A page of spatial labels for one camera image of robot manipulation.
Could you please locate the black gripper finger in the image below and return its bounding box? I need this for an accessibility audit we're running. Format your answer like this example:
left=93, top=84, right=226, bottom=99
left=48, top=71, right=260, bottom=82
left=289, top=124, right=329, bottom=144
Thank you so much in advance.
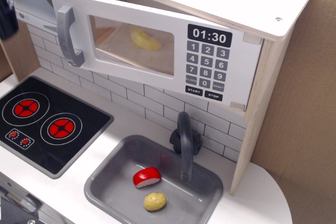
left=0, top=0, right=19, bottom=39

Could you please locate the white toy microwave door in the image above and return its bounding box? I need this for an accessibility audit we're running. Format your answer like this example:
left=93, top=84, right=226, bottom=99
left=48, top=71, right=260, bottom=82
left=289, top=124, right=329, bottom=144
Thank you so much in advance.
left=52, top=0, right=263, bottom=111

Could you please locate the white wooden microwave cabinet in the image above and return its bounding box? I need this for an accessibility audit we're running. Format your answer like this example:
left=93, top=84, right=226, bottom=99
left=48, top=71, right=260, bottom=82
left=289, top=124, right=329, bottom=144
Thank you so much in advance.
left=68, top=0, right=315, bottom=196

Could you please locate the black toy stovetop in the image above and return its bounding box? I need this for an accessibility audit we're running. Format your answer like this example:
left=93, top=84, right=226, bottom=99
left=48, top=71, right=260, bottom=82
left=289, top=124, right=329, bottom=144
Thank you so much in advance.
left=1, top=77, right=113, bottom=179

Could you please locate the yellow toy banana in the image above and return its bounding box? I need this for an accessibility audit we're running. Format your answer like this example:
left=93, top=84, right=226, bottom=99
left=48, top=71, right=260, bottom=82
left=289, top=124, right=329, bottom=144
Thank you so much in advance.
left=130, top=26, right=162, bottom=51

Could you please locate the grey toy sink basin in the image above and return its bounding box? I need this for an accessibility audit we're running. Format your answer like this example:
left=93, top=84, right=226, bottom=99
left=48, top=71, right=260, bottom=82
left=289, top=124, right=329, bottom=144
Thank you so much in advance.
left=85, top=135, right=223, bottom=223

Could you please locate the red toy cheese wedge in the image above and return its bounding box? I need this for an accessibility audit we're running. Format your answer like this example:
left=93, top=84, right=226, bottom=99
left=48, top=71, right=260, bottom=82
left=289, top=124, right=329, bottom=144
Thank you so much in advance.
left=133, top=167, right=162, bottom=188

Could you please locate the grey toy faucet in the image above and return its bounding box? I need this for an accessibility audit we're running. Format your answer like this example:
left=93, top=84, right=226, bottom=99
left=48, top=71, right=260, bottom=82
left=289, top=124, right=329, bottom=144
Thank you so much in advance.
left=170, top=112, right=203, bottom=182

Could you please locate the yellow toy potato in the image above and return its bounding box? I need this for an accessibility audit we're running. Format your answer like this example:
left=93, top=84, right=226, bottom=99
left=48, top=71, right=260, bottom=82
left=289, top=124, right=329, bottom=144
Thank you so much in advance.
left=143, top=192, right=166, bottom=211

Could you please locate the brown cardboard panel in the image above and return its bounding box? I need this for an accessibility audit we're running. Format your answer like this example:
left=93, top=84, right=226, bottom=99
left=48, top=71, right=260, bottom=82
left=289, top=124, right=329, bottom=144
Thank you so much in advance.
left=252, top=0, right=335, bottom=223

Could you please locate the silver oven front handle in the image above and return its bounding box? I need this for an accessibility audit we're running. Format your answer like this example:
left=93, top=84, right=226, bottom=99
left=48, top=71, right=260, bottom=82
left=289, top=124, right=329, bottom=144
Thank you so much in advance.
left=1, top=172, right=73, bottom=223

